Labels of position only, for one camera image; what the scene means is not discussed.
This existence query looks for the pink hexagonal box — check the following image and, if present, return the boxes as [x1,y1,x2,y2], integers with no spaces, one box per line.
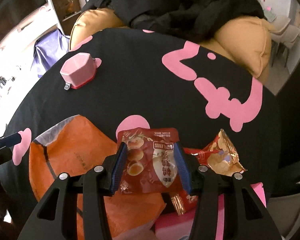
[60,53,102,90]

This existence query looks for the gold red snack wrapper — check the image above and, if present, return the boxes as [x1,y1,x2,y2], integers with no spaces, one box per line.
[184,129,246,176]

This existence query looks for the pink cardboard box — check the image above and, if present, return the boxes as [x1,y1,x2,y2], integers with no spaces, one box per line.
[154,182,267,240]

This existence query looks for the black tablecloth with pink print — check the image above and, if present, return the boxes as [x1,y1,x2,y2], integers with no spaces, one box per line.
[0,28,282,221]

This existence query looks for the beige dining chair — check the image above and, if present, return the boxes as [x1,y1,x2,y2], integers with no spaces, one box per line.
[270,15,300,67]

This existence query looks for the tan sofa cushions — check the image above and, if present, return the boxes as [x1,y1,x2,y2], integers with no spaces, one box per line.
[69,8,274,79]

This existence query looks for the red egg snack packet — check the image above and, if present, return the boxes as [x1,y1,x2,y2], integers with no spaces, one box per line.
[117,127,183,194]

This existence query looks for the purple cloth on floor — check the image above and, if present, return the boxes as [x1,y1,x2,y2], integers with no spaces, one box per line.
[31,28,70,78]

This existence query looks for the black garment on sofa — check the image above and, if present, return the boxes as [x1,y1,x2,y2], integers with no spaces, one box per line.
[83,0,264,42]

